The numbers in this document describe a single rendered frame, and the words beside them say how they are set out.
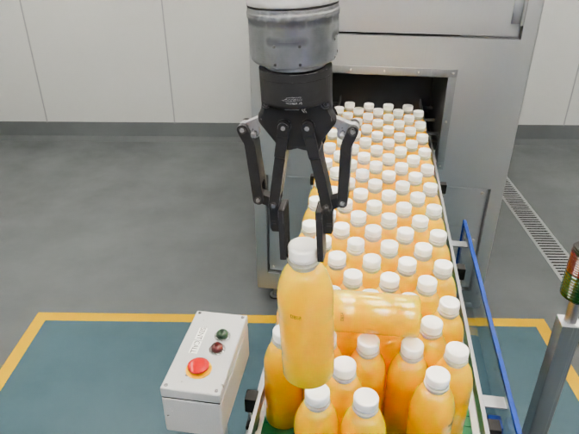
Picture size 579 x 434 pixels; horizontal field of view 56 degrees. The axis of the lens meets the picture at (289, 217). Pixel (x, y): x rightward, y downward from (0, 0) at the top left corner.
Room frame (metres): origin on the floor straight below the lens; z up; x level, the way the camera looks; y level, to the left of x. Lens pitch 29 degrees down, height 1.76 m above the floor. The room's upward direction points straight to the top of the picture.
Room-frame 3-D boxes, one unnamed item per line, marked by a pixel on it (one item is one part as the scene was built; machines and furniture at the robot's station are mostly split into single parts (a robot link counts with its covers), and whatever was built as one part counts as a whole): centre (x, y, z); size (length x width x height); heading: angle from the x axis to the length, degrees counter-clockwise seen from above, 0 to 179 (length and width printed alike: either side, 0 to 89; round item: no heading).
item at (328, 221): (0.56, -0.05, 1.46); 0.03 x 0.01 x 0.05; 80
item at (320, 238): (0.56, -0.04, 1.43); 0.03 x 0.01 x 0.07; 170
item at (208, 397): (0.72, 0.14, 1.05); 0.20 x 0.10 x 0.10; 171
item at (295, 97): (0.56, -0.01, 1.59); 0.08 x 0.07 x 0.09; 80
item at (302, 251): (0.56, -0.02, 1.40); 0.04 x 0.04 x 0.02
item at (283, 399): (0.75, 0.01, 1.00); 0.07 x 0.07 x 0.20
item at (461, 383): (0.70, -0.29, 1.00); 0.07 x 0.07 x 0.20
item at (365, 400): (0.59, -0.12, 1.11); 0.04 x 0.04 x 0.02
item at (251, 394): (0.73, 0.07, 0.94); 0.03 x 0.02 x 0.08; 171
